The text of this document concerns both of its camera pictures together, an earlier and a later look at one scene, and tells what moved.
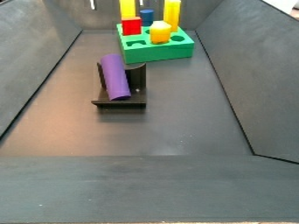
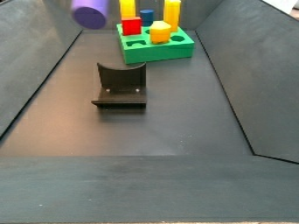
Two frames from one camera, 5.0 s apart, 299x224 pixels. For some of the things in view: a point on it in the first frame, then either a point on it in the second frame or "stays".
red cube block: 132,25 stays
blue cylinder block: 148,17 stays
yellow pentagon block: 161,31 stays
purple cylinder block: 117,76 -> 90,12
